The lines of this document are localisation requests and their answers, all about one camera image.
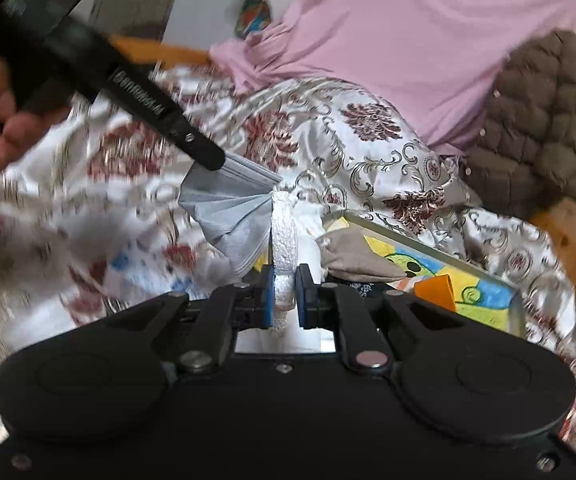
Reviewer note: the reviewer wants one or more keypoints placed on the black patterned cloth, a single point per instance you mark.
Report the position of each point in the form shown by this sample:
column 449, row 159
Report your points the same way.
column 367, row 290

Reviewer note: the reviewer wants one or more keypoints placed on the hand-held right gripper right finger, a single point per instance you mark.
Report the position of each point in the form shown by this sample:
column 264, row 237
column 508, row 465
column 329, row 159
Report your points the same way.
column 304, row 300

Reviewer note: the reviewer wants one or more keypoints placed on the grey face mask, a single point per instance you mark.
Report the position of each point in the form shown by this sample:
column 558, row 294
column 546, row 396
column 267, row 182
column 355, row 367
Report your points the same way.
column 233, row 215

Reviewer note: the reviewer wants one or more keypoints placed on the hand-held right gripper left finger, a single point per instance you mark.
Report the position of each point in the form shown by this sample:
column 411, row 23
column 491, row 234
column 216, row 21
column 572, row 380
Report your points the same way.
column 268, row 305

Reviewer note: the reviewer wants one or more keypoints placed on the brown quilted jacket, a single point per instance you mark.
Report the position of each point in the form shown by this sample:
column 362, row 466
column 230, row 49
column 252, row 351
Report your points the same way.
column 542, row 125

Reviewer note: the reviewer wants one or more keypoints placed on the grey tray with colourful print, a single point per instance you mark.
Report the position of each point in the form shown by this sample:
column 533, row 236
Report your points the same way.
column 482, row 290

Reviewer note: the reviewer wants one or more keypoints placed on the person's left hand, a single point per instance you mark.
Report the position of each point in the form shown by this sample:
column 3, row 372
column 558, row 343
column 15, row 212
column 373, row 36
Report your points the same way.
column 23, row 130

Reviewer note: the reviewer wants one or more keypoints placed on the floral satin blanket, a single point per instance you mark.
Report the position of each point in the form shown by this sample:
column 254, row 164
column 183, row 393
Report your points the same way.
column 367, row 160

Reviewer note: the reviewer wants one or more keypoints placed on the pink sheet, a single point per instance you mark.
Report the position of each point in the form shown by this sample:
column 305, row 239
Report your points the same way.
column 417, row 35

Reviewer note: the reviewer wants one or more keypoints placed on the wooden bed frame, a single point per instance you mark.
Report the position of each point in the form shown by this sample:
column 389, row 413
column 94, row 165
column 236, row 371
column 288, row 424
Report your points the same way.
column 567, row 250

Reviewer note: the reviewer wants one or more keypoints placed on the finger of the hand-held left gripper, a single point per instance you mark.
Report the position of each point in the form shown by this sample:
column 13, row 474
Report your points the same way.
column 203, row 152

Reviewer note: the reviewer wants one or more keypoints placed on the white paper packet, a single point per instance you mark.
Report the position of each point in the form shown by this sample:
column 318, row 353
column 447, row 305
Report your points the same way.
column 313, row 260

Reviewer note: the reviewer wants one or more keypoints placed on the orange plastic cup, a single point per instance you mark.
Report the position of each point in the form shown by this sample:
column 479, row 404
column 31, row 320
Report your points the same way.
column 435, row 292

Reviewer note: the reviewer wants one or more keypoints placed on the white tissue pack blue print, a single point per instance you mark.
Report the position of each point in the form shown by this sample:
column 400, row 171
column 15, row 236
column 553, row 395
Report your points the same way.
column 133, row 270

